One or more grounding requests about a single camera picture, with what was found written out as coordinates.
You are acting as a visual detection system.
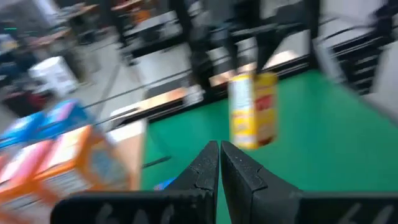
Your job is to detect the Frosted Mini Wheats cereal box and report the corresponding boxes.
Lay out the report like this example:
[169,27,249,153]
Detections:
[0,141,53,224]
[37,124,133,200]

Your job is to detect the Corn Pops cereal box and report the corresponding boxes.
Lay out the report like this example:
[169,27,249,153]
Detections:
[228,72,279,150]

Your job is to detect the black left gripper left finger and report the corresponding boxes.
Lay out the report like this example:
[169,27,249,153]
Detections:
[50,141,220,224]

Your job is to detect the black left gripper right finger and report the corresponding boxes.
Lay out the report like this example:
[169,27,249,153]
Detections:
[220,141,398,224]

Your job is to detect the white bucket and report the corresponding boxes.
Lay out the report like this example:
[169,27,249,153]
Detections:
[28,55,79,96]

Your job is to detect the Rice Krispies cereal box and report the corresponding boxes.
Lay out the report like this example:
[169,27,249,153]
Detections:
[0,111,44,147]
[154,177,178,191]
[40,99,94,138]

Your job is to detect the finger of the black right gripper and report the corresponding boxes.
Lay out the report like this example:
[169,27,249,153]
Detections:
[223,34,240,75]
[253,29,285,75]

